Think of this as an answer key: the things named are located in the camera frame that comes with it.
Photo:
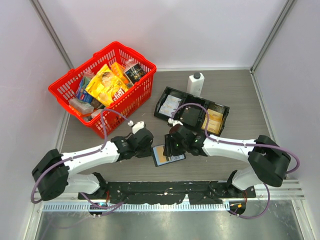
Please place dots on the gold card top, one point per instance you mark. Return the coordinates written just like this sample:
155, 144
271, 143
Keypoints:
214, 115

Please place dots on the white VIP card bottom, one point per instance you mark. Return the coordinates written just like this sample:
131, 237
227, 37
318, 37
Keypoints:
166, 111

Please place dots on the clear plastic wrapped pack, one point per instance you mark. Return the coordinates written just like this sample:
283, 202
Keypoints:
83, 107

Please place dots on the red plastic shopping basket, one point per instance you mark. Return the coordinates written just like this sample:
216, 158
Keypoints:
65, 87

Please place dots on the blue green snack pack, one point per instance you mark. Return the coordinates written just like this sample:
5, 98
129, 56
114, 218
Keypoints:
81, 93

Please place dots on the white bottle black cap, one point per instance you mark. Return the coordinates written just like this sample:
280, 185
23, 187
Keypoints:
195, 84

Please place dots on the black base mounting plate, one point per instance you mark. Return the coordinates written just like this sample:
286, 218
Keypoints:
168, 192

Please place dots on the aluminium frame profile right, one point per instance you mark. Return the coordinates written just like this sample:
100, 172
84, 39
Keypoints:
285, 11

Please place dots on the aluminium frame profile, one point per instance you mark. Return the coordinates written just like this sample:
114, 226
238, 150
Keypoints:
285, 11
51, 31

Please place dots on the white VIP card top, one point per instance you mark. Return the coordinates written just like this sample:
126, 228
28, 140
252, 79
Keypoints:
173, 100

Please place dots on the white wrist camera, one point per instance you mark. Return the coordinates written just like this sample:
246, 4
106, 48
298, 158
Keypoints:
172, 122
138, 126

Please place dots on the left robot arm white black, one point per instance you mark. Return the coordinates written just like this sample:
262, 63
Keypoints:
59, 173

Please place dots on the gold card bottom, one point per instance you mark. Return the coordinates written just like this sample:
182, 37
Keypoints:
214, 126

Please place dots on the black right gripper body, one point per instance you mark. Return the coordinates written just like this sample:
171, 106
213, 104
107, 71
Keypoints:
179, 148

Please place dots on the black gold patterned box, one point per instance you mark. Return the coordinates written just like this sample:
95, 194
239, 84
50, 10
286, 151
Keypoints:
134, 72

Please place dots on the white vip card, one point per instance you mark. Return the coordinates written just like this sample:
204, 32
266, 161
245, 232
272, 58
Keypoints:
166, 111
171, 106
173, 100

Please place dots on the black VIP card upper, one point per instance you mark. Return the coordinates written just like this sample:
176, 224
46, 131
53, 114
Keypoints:
190, 116

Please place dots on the yellow snack bag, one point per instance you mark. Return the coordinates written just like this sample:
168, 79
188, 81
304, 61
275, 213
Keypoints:
106, 87

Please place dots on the black leather card holder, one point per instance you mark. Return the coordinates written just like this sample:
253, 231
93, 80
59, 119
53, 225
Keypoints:
157, 151

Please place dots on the aluminium frame profile left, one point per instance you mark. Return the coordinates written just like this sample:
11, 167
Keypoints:
51, 31

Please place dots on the white slotted cable duct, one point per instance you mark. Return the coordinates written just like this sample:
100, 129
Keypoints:
185, 206

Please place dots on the white VIP card middle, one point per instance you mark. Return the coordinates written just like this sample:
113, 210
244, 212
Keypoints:
171, 106

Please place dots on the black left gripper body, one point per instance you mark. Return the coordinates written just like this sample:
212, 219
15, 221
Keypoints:
144, 152

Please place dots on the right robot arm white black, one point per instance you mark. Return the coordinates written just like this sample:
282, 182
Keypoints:
268, 164

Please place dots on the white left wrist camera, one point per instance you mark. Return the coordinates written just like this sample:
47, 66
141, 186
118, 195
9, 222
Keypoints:
138, 126

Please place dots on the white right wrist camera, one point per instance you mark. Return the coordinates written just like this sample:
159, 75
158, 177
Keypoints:
172, 122

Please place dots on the orange snack box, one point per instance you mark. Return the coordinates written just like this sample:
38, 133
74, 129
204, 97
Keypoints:
118, 70

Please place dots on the black three-compartment card tray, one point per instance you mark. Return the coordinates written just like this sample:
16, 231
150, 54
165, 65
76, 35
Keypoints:
190, 100

